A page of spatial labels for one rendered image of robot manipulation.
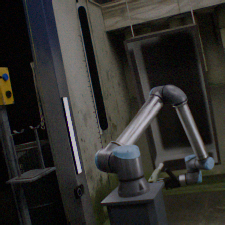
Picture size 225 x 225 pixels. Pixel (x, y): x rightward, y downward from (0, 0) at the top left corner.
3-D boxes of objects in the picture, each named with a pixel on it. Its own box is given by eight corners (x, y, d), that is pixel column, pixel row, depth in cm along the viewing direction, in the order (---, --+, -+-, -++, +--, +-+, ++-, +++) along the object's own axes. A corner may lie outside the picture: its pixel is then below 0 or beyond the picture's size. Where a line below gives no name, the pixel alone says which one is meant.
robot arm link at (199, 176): (201, 168, 253) (203, 180, 254) (185, 171, 257) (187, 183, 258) (200, 172, 245) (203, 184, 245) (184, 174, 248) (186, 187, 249)
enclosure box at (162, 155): (158, 156, 337) (131, 36, 307) (219, 148, 319) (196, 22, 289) (154, 173, 305) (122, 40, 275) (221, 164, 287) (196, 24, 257)
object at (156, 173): (159, 206, 248) (153, 178, 247) (153, 207, 250) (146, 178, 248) (168, 185, 295) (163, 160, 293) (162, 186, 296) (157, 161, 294)
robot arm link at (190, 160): (201, 153, 247) (204, 170, 248) (189, 153, 256) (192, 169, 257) (193, 157, 241) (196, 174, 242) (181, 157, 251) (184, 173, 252)
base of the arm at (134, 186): (145, 196, 185) (142, 179, 184) (113, 199, 191) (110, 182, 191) (152, 185, 202) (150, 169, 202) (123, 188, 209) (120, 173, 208)
